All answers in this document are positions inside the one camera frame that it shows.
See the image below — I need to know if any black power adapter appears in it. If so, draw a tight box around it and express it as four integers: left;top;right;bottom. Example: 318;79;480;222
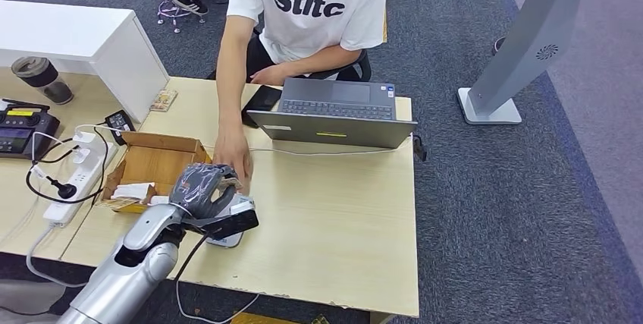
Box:
104;109;137;147

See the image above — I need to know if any black smartphone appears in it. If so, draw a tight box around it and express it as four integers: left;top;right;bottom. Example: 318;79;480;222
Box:
240;84;284;129

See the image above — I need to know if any black remote controller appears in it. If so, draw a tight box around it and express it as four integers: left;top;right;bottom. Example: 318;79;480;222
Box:
0;98;61;161

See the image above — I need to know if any cardboard box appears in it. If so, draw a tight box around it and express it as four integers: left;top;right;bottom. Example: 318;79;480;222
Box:
95;131;215;215

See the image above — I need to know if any person's left hand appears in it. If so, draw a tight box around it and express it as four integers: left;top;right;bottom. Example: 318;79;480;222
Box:
249;64;290;87

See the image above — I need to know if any yellow floor tape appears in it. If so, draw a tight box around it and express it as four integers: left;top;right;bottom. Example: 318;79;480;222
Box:
231;311;303;324

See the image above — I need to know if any grey power strip cable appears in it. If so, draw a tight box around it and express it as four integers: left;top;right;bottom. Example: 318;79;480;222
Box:
26;225;89;289

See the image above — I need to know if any patterned coaster card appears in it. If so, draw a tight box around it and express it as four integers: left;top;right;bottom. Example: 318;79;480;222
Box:
149;90;179;112

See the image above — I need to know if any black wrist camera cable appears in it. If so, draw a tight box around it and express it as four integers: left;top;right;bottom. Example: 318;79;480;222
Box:
173;233;212;282

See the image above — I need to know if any white cabinet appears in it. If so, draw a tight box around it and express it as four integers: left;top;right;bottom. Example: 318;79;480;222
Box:
0;0;171;124

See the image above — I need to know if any patterned room key card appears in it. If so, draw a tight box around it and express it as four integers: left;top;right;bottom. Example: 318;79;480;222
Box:
98;197;137;211

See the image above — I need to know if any black plug cable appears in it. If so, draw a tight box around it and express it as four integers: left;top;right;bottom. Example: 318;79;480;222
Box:
25;127;110;206

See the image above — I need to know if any grey laptop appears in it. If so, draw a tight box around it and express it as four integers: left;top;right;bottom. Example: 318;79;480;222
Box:
246;77;419;150

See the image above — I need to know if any white dangling cable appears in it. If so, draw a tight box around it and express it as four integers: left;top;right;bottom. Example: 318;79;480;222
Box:
174;278;261;324

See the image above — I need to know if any white folded paper slip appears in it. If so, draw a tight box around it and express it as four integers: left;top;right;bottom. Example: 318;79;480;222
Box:
111;182;157;201

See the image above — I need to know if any black plug at table edge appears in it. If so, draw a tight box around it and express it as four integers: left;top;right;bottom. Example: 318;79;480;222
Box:
412;134;429;163

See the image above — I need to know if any dark coffee tumbler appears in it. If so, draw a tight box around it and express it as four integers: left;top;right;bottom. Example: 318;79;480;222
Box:
11;56;75;106

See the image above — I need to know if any person's right hand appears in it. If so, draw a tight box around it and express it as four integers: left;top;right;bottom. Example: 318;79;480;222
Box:
212;123;254;196

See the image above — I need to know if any grey kiosk stand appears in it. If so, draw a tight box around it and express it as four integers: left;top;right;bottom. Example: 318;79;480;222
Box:
456;0;633;126

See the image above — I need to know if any seated person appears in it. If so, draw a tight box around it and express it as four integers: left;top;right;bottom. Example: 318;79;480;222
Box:
206;0;393;196

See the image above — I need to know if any purple chair base with casters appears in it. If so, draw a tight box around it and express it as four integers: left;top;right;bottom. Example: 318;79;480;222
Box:
156;0;206;35

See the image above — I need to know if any white power strip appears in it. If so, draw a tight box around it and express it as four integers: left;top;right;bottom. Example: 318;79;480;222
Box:
42;131;120;227

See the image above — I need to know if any grey card reader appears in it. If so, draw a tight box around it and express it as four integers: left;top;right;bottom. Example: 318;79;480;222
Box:
205;193;257;250

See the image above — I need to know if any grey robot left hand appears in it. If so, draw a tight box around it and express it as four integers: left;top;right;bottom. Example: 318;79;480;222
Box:
169;163;242;219

